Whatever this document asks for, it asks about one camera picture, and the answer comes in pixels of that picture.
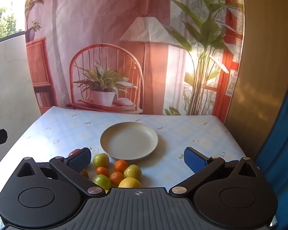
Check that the large green apple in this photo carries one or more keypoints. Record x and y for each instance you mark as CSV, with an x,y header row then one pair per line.
x,y
101,160

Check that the brown kiwi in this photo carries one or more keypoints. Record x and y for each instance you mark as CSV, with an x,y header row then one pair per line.
x,y
84,174

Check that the orange tangerine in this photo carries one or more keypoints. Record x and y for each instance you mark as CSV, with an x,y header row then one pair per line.
x,y
102,171
121,165
116,177

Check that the red apple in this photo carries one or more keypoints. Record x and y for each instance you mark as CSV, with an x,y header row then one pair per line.
x,y
74,152

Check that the floral checked tablecloth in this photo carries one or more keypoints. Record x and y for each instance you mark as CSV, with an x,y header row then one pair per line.
x,y
62,134

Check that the cream round plate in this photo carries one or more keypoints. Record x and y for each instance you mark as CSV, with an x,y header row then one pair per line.
x,y
128,140

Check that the yellow-green apple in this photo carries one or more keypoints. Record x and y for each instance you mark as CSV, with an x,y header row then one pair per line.
x,y
132,171

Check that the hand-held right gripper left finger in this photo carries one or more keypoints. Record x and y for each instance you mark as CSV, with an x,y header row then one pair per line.
x,y
80,160

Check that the printed room backdrop cloth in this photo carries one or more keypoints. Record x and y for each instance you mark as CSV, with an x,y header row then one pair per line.
x,y
158,28

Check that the blue curtain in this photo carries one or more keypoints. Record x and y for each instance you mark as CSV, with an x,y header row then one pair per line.
x,y
278,148

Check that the yellow lemon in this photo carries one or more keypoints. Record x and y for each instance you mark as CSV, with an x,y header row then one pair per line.
x,y
129,183

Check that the wooden cabinet panel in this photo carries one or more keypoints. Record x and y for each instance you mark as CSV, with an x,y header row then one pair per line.
x,y
261,76

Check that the window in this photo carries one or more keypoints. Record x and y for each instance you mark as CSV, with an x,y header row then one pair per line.
x,y
4,24

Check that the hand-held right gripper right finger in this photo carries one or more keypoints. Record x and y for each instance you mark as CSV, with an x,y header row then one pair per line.
x,y
194,160

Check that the white board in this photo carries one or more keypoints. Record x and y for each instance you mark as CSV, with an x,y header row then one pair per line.
x,y
9,88

